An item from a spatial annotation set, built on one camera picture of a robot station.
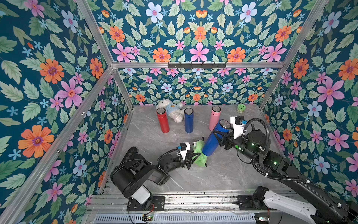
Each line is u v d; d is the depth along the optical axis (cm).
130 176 46
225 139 55
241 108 113
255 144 45
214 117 91
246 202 74
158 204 73
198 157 74
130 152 91
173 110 106
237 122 52
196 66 93
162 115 88
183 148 68
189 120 93
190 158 72
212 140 66
